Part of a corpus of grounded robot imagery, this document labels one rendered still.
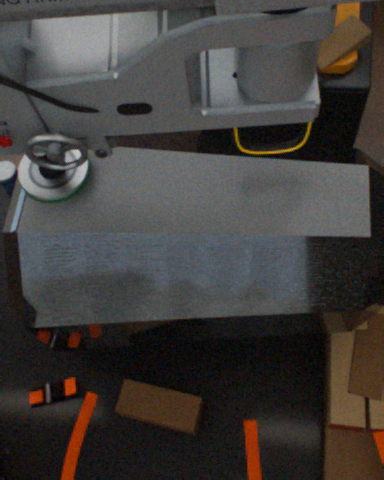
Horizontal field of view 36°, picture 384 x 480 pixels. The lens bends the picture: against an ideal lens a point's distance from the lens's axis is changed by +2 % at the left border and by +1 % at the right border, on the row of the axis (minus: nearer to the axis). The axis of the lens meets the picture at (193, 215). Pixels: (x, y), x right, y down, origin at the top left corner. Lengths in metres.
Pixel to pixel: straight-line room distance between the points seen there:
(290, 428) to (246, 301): 0.71
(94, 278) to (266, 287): 0.52
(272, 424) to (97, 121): 1.39
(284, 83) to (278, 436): 1.42
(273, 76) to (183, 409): 1.34
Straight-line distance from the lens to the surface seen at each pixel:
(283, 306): 1.82
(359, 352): 2.24
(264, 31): 1.23
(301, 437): 2.38
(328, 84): 2.09
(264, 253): 1.74
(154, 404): 2.29
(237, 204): 1.76
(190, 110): 1.41
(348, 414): 2.21
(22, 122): 1.48
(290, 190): 1.79
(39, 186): 1.84
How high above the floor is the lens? 2.37
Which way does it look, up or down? 63 degrees down
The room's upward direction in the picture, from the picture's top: 12 degrees counter-clockwise
